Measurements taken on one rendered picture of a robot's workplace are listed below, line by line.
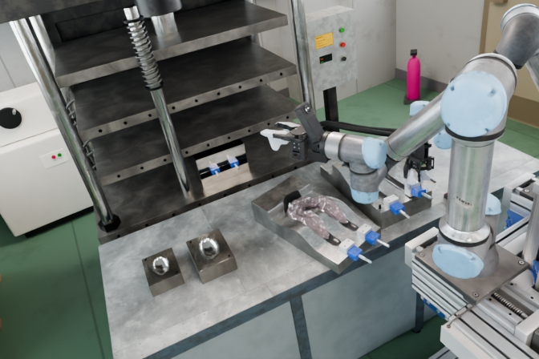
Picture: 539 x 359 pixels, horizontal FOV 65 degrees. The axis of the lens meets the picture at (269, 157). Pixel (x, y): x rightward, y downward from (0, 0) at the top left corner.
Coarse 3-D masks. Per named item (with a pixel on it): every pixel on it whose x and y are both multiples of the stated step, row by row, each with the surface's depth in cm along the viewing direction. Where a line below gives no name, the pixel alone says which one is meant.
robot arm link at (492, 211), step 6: (492, 198) 114; (492, 204) 112; (498, 204) 112; (486, 210) 110; (492, 210) 110; (498, 210) 112; (486, 216) 111; (492, 216) 111; (498, 216) 113; (492, 222) 111; (492, 228) 111; (492, 234) 110; (492, 240) 117
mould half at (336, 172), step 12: (324, 168) 212; (336, 168) 198; (348, 168) 196; (396, 168) 197; (336, 180) 202; (348, 180) 192; (384, 180) 192; (348, 192) 194; (384, 192) 184; (396, 192) 182; (360, 204) 187; (372, 204) 178; (408, 204) 177; (420, 204) 181; (372, 216) 181; (384, 216) 174; (396, 216) 177
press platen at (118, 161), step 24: (240, 96) 261; (264, 96) 255; (192, 120) 242; (216, 120) 237; (240, 120) 232; (264, 120) 227; (288, 120) 233; (96, 144) 234; (120, 144) 230; (144, 144) 225; (192, 144) 216; (216, 144) 221; (96, 168) 211; (120, 168) 207; (144, 168) 210
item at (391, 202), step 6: (384, 198) 176; (390, 198) 175; (396, 198) 175; (384, 204) 177; (390, 204) 174; (396, 204) 173; (402, 204) 173; (396, 210) 171; (402, 210) 172; (408, 216) 167
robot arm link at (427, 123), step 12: (504, 60) 88; (516, 72) 89; (516, 84) 92; (432, 108) 106; (408, 120) 114; (420, 120) 109; (432, 120) 106; (396, 132) 117; (408, 132) 112; (420, 132) 110; (432, 132) 109; (396, 144) 116; (408, 144) 114; (420, 144) 113; (396, 156) 118
